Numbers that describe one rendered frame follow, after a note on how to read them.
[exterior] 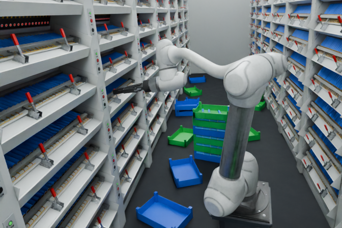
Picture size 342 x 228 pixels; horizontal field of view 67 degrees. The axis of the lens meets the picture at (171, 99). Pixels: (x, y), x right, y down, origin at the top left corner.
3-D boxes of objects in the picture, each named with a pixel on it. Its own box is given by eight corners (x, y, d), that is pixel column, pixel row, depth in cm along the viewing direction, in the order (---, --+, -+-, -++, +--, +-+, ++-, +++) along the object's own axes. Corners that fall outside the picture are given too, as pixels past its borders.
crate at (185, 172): (202, 183, 197) (202, 174, 194) (176, 188, 193) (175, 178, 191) (192, 162, 225) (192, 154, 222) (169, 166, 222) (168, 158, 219)
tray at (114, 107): (139, 90, 201) (142, 79, 198) (108, 121, 145) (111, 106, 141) (115, 81, 202) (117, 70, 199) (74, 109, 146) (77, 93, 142)
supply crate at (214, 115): (233, 112, 222) (233, 103, 220) (229, 121, 205) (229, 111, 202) (199, 109, 234) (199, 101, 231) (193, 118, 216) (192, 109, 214)
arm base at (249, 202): (261, 185, 154) (262, 177, 152) (254, 211, 136) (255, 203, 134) (231, 177, 162) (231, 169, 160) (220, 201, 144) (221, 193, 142)
